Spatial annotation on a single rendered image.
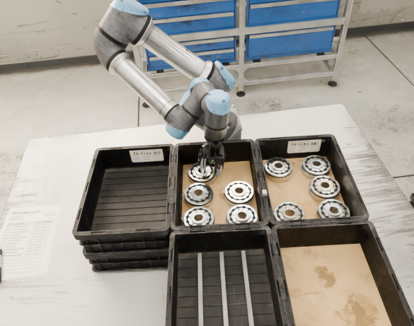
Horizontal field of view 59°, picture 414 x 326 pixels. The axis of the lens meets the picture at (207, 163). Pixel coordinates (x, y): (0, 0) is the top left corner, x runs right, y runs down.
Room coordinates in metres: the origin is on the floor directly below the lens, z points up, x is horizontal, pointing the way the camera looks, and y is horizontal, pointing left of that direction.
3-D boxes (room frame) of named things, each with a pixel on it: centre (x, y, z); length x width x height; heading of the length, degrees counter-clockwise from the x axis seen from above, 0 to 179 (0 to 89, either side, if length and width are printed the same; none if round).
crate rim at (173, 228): (0.85, -0.03, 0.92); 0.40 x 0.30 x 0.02; 179
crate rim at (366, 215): (0.85, -0.33, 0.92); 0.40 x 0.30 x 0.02; 179
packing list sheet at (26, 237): (0.83, 0.71, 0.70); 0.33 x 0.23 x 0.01; 4
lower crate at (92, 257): (0.86, 0.27, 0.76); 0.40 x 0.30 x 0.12; 179
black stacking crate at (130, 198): (0.86, 0.27, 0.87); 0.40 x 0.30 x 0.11; 179
